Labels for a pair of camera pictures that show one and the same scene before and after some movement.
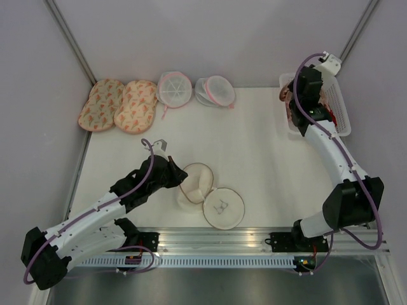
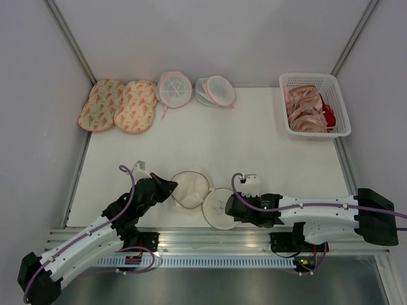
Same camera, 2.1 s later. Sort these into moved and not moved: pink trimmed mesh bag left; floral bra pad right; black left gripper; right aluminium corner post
Moved: black left gripper
Not moved: floral bra pad right; right aluminium corner post; pink trimmed mesh bag left
